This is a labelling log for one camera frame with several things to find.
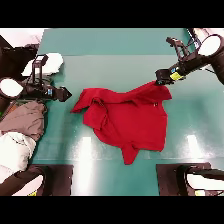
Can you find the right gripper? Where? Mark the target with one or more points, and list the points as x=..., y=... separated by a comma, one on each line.
x=164, y=76

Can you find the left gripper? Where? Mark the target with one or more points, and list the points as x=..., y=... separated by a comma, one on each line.
x=60, y=94

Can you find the red T-shirt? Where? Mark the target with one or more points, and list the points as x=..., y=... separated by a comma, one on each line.
x=130, y=120

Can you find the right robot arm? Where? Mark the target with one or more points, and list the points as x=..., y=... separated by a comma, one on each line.
x=210, y=46

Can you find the white garment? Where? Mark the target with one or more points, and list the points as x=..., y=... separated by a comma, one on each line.
x=51, y=63
x=13, y=151

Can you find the black garment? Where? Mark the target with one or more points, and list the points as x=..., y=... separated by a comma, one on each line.
x=16, y=60

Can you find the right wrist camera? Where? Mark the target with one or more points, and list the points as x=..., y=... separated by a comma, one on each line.
x=178, y=48

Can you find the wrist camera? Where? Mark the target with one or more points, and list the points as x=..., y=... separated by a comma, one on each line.
x=37, y=68
x=178, y=48

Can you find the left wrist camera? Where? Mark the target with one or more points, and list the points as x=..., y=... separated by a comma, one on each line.
x=37, y=68

